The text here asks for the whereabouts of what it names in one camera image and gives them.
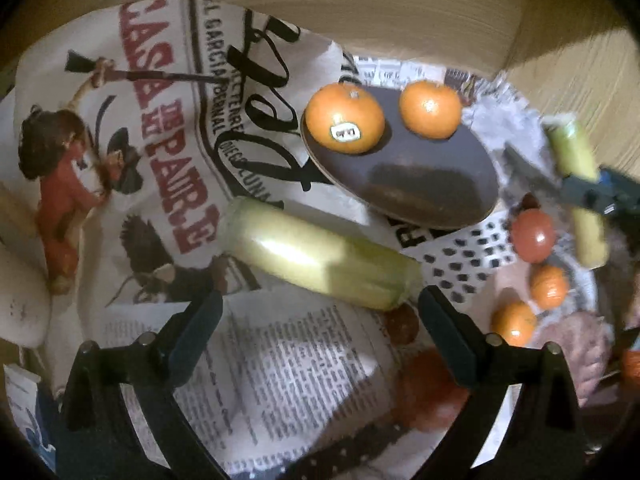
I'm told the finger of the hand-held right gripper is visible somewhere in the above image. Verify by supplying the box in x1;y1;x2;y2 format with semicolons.
597;164;640;218
502;144;603;210

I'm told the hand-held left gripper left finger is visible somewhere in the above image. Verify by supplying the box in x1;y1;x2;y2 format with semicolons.
60;288;225;480

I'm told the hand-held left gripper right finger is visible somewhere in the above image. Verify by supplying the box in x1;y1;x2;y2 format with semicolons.
417;285;588;480

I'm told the slim yellow corn cob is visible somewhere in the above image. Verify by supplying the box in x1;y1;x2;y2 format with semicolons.
544;116;610;270

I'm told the large yellow-green banana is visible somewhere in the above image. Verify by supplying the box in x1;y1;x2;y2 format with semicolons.
220;196;425;311

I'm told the small dark red plum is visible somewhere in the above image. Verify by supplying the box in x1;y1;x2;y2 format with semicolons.
384;302;421;346

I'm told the large red tomato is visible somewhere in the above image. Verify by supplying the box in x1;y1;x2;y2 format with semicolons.
392;350;472;432

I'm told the small mandarin orange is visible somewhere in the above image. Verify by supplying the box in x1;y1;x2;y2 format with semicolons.
490;301;538;347
529;264;570;310

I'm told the newspaper print tablecloth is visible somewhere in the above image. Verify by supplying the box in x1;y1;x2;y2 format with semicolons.
0;0;618;480

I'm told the white black-dotted paper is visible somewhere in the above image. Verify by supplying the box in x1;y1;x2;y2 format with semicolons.
399;209;527;311

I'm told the pinkish brown lumpy object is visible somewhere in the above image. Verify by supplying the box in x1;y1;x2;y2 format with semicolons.
545;312;615;407

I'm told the dark brown round plate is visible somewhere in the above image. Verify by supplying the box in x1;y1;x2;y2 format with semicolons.
300;85;500;230

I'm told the plain orange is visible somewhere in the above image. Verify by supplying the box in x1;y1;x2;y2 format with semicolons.
398;79;462;140

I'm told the white round object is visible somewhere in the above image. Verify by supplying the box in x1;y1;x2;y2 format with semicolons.
0;244;54;349

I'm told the blue and white carton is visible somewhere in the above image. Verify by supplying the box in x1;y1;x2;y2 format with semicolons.
4;364;59;467

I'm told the orange with white sticker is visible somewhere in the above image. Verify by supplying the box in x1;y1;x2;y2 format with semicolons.
305;82;386;155

